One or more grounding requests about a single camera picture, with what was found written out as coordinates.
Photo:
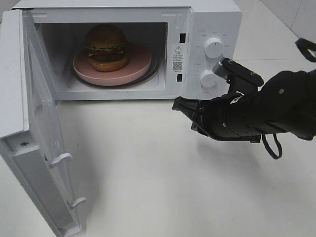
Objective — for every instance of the pink round plate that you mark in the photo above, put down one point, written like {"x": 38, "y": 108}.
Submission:
{"x": 139, "y": 61}

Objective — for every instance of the white control knob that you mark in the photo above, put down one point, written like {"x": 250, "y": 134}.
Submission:
{"x": 213, "y": 47}
{"x": 208, "y": 78}

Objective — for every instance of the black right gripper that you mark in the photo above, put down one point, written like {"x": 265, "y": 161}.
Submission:
{"x": 217, "y": 118}

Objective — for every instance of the white microwave oven body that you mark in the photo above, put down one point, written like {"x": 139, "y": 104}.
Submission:
{"x": 155, "y": 24}

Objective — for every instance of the burger with lettuce and cheese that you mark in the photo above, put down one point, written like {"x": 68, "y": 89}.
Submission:
{"x": 105, "y": 46}

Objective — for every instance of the white door release button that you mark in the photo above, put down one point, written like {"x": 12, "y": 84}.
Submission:
{"x": 204, "y": 96}

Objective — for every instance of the glass microwave turntable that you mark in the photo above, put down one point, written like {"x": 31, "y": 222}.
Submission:
{"x": 154, "y": 67}

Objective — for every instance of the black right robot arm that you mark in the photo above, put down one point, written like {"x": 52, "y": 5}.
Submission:
{"x": 252, "y": 108}

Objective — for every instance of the white microwave door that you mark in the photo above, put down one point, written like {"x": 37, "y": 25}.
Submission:
{"x": 31, "y": 141}

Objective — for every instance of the white warning label sticker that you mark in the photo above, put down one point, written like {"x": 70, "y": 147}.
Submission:
{"x": 178, "y": 58}

